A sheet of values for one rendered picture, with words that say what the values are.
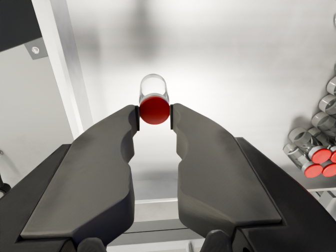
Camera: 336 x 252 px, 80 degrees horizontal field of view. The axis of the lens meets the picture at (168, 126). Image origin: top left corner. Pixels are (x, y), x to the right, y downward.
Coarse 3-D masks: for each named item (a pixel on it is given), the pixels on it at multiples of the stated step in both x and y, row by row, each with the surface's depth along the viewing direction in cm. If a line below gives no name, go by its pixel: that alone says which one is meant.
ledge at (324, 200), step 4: (324, 192) 37; (328, 192) 36; (320, 196) 38; (324, 196) 37; (328, 196) 36; (332, 196) 35; (320, 200) 38; (324, 200) 37; (328, 200) 36; (332, 200) 35; (324, 204) 37; (328, 204) 36; (332, 204) 36; (328, 208) 36; (332, 208) 37; (332, 212) 37; (332, 216) 38
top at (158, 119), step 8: (152, 96) 12; (160, 96) 13; (144, 104) 13; (152, 104) 13; (160, 104) 13; (168, 104) 13; (144, 112) 13; (152, 112) 13; (160, 112) 13; (168, 112) 13; (144, 120) 13; (152, 120) 13; (160, 120) 13
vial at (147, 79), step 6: (144, 78) 16; (150, 78) 15; (156, 78) 15; (162, 78) 16; (144, 84) 15; (150, 84) 14; (156, 84) 14; (162, 84) 15; (144, 90) 14; (150, 90) 13; (156, 90) 14; (162, 90) 14; (144, 96) 13; (162, 96) 13; (168, 96) 14; (138, 102) 14; (168, 102) 13
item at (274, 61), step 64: (64, 0) 16; (128, 0) 17; (192, 0) 18; (256, 0) 18; (320, 0) 18; (64, 64) 16; (128, 64) 20; (192, 64) 20; (256, 64) 21; (320, 64) 22; (256, 128) 25
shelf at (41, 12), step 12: (36, 0) 17; (36, 12) 17; (48, 24) 18; (48, 36) 18; (48, 48) 19; (60, 72) 20; (60, 84) 21; (72, 108) 22; (72, 120) 23; (72, 132) 24
